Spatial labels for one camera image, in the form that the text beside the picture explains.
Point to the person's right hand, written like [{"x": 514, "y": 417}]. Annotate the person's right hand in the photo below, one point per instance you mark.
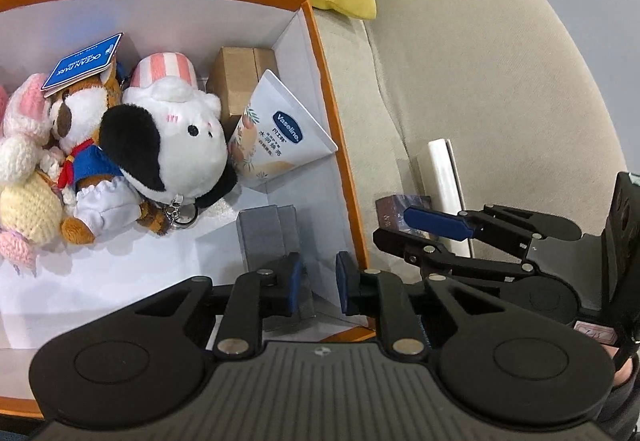
[{"x": 626, "y": 371}]

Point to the dark brown small box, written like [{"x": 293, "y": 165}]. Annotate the dark brown small box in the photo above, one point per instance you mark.
[{"x": 392, "y": 213}]

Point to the white lotion tube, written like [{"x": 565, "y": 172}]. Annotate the white lotion tube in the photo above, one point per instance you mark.
[{"x": 280, "y": 136}]

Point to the orange cardboard storage box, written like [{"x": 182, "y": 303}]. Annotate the orange cardboard storage box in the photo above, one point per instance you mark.
[{"x": 150, "y": 271}]

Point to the cow plush with striped hat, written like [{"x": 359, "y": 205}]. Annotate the cow plush with striped hat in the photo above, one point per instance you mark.
[{"x": 185, "y": 141}]

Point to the beige sofa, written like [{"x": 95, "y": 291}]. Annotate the beige sofa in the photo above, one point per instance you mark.
[{"x": 475, "y": 71}]

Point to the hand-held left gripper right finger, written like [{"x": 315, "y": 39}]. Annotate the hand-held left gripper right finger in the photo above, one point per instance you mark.
[{"x": 346, "y": 283}]

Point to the brown cardboard box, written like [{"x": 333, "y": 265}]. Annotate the brown cardboard box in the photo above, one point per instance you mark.
[{"x": 235, "y": 81}]

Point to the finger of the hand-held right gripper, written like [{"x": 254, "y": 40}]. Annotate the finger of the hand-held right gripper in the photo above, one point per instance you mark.
[
  {"x": 395, "y": 241},
  {"x": 435, "y": 221}
]

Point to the grey box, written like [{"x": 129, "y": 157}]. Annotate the grey box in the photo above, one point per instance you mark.
[{"x": 262, "y": 236}]

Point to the crochet bunny doll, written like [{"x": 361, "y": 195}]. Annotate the crochet bunny doll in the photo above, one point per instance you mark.
[{"x": 25, "y": 201}]

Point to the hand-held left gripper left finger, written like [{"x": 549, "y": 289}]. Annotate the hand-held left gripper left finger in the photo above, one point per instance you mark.
[{"x": 294, "y": 283}]

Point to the fox plush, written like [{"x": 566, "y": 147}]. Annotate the fox plush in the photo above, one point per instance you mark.
[{"x": 80, "y": 121}]

